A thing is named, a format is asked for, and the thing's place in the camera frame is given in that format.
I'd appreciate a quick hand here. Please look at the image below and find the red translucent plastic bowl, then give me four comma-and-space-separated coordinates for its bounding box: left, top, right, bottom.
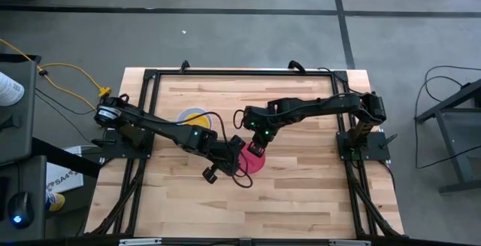
238, 142, 267, 175

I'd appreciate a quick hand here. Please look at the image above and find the yellow plastic bowl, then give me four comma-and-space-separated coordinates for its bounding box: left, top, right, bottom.
183, 112, 211, 130

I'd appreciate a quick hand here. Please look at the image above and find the large white bowl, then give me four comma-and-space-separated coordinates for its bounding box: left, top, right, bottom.
176, 106, 214, 131

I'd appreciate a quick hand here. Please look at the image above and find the black slanted desk bar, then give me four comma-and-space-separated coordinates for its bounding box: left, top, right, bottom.
32, 137, 101, 179

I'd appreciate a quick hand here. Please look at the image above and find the white printed cardboard box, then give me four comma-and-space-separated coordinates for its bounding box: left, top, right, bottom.
45, 146, 84, 194

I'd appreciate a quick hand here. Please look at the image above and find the person's yellow blue shoe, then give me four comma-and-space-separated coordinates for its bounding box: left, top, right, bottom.
45, 192, 65, 212

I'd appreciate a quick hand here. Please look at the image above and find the black metal side table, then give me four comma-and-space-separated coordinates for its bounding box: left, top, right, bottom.
414, 78, 481, 194

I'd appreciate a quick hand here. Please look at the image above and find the black desk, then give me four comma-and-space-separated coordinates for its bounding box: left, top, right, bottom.
0, 154, 48, 241

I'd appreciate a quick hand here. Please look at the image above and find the black computer mouse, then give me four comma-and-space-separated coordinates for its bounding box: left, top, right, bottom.
8, 191, 35, 229

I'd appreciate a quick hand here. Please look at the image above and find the white labelled bottle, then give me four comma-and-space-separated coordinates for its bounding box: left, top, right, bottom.
0, 71, 26, 108

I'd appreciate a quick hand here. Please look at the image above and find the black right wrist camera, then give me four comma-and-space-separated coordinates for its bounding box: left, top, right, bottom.
246, 141, 267, 159

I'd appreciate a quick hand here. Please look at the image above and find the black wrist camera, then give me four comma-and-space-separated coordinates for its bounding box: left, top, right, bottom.
201, 165, 219, 185
246, 141, 267, 159

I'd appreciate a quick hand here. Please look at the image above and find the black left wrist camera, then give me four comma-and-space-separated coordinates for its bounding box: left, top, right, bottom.
201, 165, 219, 185

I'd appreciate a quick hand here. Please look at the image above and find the black left wrist camera cable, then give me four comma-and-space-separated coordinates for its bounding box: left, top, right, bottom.
144, 110, 254, 190

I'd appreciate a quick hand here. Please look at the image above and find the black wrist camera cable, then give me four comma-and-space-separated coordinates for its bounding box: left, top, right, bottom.
232, 108, 246, 131
144, 110, 254, 190

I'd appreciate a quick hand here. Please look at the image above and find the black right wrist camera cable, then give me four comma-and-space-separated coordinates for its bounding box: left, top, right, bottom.
232, 108, 246, 131

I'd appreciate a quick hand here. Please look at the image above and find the black aluminium table frame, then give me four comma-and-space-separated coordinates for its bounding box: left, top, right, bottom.
84, 67, 405, 239

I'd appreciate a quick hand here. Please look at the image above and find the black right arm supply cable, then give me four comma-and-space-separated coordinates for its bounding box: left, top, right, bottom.
316, 66, 364, 96

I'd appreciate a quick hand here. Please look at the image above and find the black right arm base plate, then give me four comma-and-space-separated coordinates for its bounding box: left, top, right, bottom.
336, 131, 398, 161

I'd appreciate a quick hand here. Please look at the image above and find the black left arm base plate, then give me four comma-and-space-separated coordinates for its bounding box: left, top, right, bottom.
92, 129, 155, 160

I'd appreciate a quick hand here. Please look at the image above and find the silver metal bracket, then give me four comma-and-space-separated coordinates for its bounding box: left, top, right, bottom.
329, 239, 372, 246
119, 238, 162, 246

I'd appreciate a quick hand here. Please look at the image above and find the yellow cable with plug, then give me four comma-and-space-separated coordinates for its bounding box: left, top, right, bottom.
0, 38, 112, 99
44, 73, 98, 111

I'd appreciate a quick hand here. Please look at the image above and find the thin black floor cable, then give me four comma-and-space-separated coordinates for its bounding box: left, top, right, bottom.
35, 87, 97, 134

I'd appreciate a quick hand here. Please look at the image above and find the black looped floor cable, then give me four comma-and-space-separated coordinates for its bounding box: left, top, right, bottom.
414, 64, 481, 170

